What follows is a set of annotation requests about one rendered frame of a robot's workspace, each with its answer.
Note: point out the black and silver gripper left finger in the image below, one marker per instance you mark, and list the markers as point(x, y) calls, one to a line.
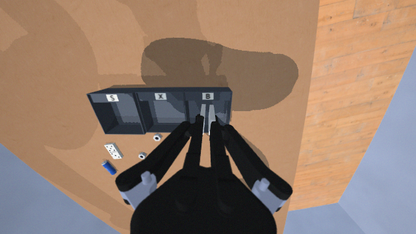
point(139, 181)

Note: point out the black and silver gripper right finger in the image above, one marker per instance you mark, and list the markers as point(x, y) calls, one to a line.
point(269, 187)

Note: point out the white domino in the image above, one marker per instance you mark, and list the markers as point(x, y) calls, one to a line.
point(113, 150)

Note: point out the dark grey rack of bins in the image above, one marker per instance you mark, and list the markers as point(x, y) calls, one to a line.
point(157, 109)

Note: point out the grey hex nut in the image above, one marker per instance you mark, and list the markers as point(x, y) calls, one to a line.
point(142, 155)
point(157, 137)

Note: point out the blue aa battery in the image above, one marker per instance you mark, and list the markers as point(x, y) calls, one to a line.
point(109, 167)

